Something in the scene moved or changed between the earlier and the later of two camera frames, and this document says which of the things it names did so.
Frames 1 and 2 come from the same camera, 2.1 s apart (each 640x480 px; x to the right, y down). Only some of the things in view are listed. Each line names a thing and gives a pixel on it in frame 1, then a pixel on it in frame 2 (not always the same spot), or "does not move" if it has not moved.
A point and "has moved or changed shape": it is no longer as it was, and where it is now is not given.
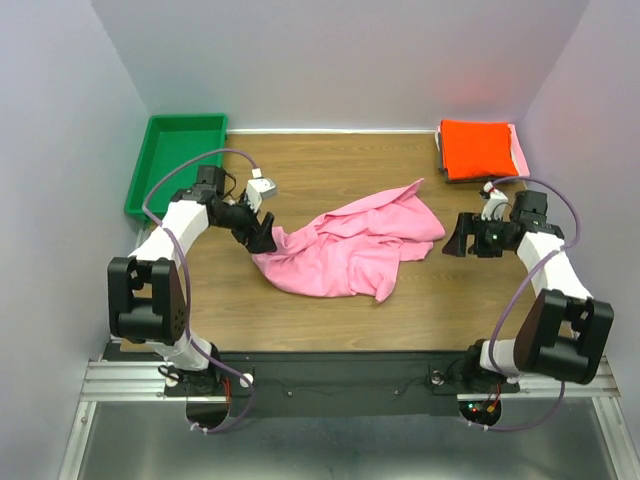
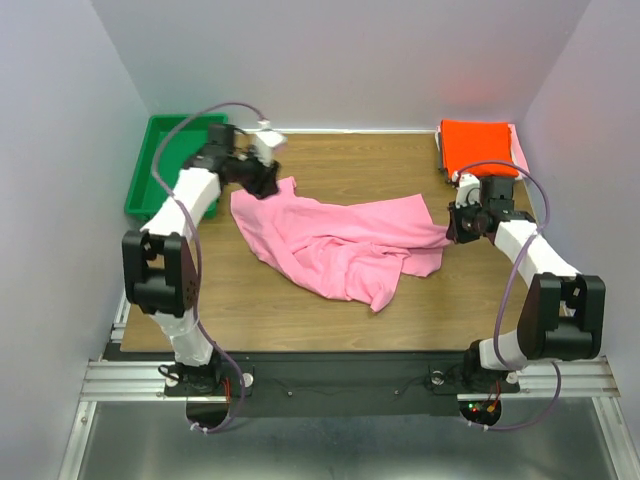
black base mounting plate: x=330 y=384 does not move
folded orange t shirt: x=471 y=149 does not move
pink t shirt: x=357 y=248 has moved or changed shape
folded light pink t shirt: x=518 y=153 does not move
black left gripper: x=257 y=238 -> x=266 y=185
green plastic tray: x=170 y=140 does not move
